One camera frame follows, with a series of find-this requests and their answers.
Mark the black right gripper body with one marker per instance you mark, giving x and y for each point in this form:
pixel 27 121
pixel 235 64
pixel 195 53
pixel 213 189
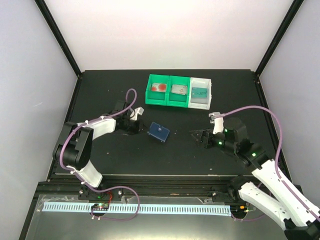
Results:
pixel 210 143

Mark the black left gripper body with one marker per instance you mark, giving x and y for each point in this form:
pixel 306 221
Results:
pixel 131 129

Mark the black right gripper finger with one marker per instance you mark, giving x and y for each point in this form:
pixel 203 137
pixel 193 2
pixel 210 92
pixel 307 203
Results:
pixel 197 137
pixel 198 131

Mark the blue leather card holder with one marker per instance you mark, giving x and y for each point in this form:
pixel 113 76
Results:
pixel 158 131

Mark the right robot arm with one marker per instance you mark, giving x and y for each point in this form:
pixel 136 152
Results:
pixel 285 205

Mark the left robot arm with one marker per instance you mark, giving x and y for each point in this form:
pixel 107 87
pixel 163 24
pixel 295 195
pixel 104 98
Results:
pixel 74 145

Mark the teal VIP card in bin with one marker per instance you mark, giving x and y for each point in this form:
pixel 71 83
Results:
pixel 199 92

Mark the white patterned card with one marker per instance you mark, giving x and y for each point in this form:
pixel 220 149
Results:
pixel 179 89

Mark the red circle card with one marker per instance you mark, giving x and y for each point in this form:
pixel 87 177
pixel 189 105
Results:
pixel 158 87

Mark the white bin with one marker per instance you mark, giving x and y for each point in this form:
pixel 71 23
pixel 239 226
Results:
pixel 200 103

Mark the green bin left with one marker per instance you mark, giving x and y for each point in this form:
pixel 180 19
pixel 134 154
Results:
pixel 156 98

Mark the green bin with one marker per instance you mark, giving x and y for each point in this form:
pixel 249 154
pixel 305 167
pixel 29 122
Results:
pixel 177 99
pixel 156 98

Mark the green bin middle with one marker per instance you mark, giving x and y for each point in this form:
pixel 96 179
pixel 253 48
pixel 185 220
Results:
pixel 177 99

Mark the light blue slotted strip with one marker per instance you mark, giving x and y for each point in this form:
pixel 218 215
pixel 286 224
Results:
pixel 156 209

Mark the left circuit board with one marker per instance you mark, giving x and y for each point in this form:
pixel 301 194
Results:
pixel 100 207

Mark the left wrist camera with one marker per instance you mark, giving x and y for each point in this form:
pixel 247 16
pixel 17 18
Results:
pixel 136 113

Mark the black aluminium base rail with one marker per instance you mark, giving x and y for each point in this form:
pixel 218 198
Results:
pixel 170 185

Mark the black frame post left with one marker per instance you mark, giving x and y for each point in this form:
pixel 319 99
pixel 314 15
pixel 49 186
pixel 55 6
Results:
pixel 48 17

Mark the black frame post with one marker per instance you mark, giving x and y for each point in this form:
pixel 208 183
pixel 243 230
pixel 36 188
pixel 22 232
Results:
pixel 283 27
pixel 48 17

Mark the black frame post right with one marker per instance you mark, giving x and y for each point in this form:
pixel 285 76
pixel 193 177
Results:
pixel 283 27

